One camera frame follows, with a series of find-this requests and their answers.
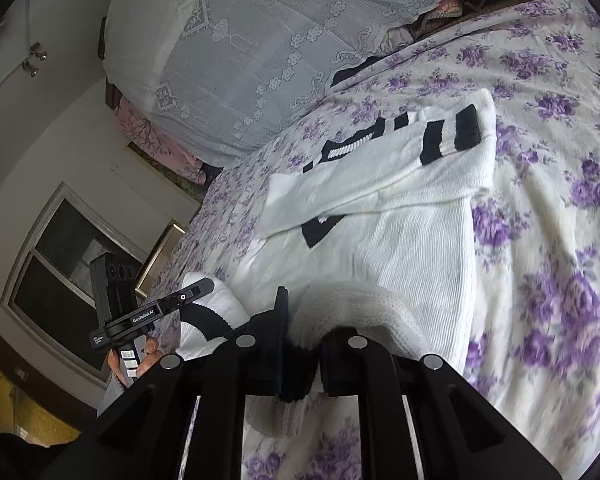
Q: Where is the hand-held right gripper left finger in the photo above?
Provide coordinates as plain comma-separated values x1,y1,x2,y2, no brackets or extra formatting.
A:
40,286,291,480

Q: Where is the white sweater with black trim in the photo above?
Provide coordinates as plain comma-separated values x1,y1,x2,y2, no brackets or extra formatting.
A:
177,87,498,436

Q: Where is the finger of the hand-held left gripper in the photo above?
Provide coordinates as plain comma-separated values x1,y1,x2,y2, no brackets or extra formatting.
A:
155,277,216,317

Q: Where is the white wall cable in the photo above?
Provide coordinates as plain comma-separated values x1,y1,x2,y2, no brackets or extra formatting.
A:
0,0,36,108

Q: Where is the white lace cover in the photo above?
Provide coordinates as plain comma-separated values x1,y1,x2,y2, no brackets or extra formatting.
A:
102,0,486,168

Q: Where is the pink floral pillow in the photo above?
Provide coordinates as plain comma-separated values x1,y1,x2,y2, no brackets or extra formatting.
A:
115,97,221,186

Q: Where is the grey framed window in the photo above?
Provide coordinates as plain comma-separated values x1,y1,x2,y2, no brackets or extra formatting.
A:
0,182,203,388

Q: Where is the dark wooden headboard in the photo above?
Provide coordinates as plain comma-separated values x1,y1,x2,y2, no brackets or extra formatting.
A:
97,16,123,111

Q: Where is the purple floral bedsheet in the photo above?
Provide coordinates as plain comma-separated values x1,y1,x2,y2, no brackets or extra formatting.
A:
150,0,600,480

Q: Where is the metal wall fixture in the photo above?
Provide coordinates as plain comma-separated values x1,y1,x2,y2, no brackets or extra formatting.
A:
22,42,48,77

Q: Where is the person's left hand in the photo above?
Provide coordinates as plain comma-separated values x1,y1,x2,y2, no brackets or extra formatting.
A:
107,337,162,389

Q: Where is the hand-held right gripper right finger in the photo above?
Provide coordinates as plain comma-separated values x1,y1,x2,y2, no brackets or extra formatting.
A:
320,326,563,480

